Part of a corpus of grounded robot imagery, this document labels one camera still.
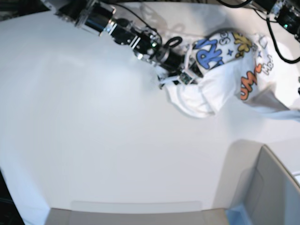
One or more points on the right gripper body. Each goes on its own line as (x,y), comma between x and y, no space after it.
(170,60)

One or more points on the white t-shirt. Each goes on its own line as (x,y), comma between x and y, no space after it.
(243,66)

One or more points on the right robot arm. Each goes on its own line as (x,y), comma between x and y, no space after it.
(145,41)

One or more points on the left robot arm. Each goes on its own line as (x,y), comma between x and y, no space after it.
(286,13)

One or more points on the grey cardboard box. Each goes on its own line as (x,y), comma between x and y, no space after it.
(256,188)

